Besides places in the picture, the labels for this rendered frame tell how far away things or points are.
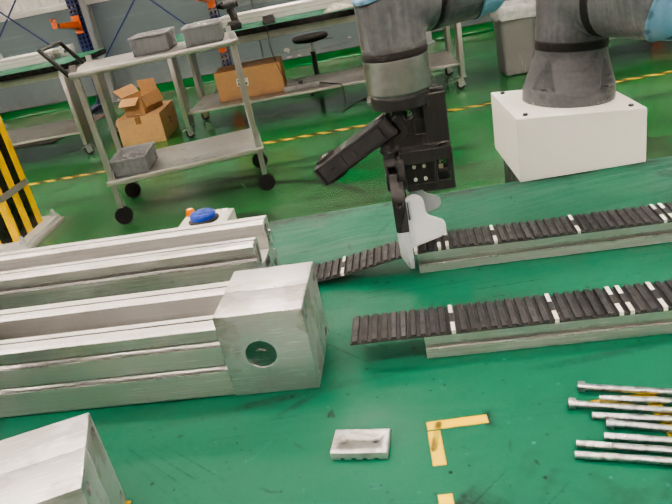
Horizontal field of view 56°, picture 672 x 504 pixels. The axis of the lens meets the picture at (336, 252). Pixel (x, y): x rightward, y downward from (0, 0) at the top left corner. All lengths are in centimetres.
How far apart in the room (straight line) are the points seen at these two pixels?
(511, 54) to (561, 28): 454
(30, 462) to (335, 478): 24
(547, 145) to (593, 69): 14
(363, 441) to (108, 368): 28
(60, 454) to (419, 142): 50
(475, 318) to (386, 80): 28
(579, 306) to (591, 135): 48
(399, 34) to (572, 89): 46
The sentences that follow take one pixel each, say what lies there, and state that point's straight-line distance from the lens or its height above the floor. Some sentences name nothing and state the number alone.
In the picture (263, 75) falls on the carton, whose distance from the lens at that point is 555.
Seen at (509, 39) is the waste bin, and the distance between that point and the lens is 563.
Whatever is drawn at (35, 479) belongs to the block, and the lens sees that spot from 53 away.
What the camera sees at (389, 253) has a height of 81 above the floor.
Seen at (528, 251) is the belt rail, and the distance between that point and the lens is 84.
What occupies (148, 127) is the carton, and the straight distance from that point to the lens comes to 576.
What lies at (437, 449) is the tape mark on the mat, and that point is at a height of 78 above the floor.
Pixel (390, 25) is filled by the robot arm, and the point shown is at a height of 109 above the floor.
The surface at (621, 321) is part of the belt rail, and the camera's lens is 68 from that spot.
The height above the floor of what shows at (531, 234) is 81.
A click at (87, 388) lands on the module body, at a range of 73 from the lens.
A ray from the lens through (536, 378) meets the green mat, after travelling 64.
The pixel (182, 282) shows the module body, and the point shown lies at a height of 83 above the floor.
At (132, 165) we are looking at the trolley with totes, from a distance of 377.
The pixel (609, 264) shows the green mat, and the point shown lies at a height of 78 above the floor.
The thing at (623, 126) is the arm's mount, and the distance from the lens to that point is 112.
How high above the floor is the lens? 117
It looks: 25 degrees down
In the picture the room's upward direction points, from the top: 11 degrees counter-clockwise
